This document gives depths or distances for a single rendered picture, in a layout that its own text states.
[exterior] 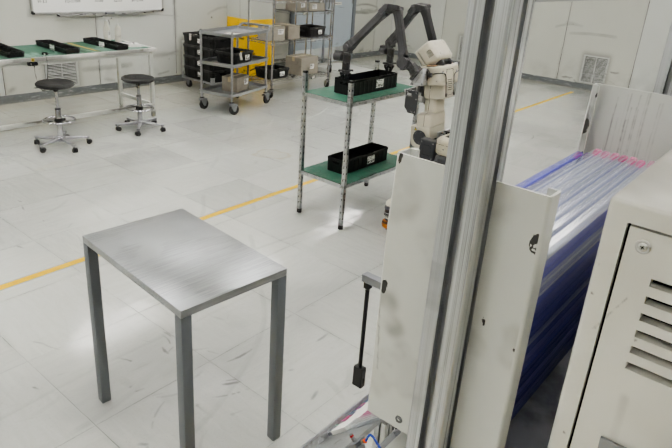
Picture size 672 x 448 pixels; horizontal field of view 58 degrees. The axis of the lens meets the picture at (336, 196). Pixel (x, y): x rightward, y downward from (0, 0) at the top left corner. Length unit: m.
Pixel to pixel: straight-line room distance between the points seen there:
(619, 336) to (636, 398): 0.06
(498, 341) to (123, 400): 2.48
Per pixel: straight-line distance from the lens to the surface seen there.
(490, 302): 0.59
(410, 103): 4.28
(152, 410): 2.89
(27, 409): 3.03
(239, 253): 2.35
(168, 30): 9.09
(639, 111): 1.13
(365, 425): 1.57
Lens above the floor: 1.89
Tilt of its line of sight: 22 degrees down
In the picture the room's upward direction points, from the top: 4 degrees clockwise
